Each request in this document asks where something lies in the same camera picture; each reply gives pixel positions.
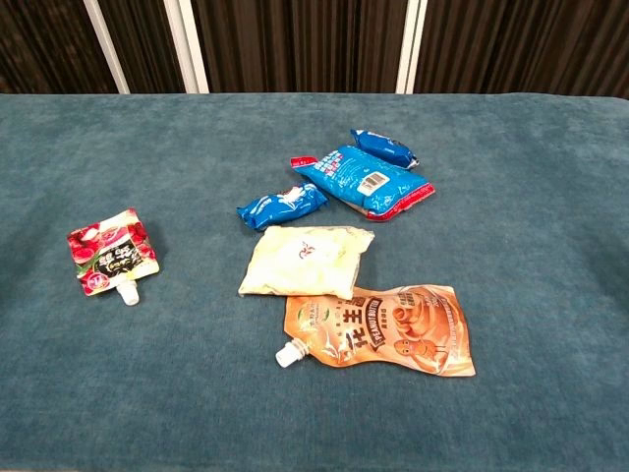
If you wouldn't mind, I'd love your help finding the pale yellow snack packet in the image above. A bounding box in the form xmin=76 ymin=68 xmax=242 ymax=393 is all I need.
xmin=238 ymin=224 xmax=376 ymax=301

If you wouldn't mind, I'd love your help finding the white frame post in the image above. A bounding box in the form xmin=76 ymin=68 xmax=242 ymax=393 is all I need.
xmin=163 ymin=0 xmax=210 ymax=94
xmin=82 ymin=0 xmax=132 ymax=95
xmin=394 ymin=0 xmax=429 ymax=95

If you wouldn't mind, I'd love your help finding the dark brown pleated curtain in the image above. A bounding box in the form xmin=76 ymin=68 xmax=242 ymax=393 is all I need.
xmin=0 ymin=0 xmax=629 ymax=100

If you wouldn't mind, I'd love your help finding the red floral spout pouch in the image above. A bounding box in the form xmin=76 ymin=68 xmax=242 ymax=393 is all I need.
xmin=66 ymin=206 xmax=161 ymax=307

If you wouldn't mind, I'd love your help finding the small blue cookie pack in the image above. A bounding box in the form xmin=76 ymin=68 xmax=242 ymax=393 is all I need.
xmin=236 ymin=182 xmax=329 ymax=232
xmin=349 ymin=128 xmax=421 ymax=171

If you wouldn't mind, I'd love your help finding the teal velvet table cloth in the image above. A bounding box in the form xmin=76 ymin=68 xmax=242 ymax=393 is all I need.
xmin=0 ymin=91 xmax=629 ymax=472

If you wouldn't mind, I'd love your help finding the orange peanut butter spout pouch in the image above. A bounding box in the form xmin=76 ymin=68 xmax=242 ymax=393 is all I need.
xmin=274 ymin=284 xmax=477 ymax=379

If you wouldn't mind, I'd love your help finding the large blue snack bag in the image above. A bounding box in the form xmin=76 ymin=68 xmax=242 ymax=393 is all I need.
xmin=290 ymin=145 xmax=437 ymax=223

